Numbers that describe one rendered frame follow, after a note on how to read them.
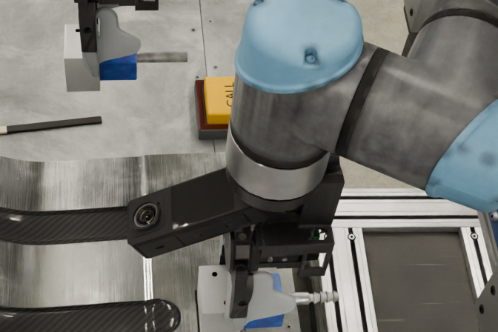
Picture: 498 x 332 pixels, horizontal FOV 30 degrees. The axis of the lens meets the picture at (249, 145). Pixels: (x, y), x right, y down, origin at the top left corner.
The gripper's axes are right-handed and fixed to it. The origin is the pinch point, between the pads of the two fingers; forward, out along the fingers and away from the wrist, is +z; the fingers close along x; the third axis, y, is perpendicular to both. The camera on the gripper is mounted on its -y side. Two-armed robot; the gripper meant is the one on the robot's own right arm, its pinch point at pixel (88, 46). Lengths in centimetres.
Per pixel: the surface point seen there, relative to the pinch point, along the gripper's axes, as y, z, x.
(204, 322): 10.1, 2.6, -31.7
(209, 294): 10.6, 1.0, -29.7
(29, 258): -6.0, 6.5, -21.9
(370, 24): 67, 95, 96
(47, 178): -4.5, 6.6, -12.3
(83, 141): -1.4, 15.0, -1.2
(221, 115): 14.8, 11.6, -0.6
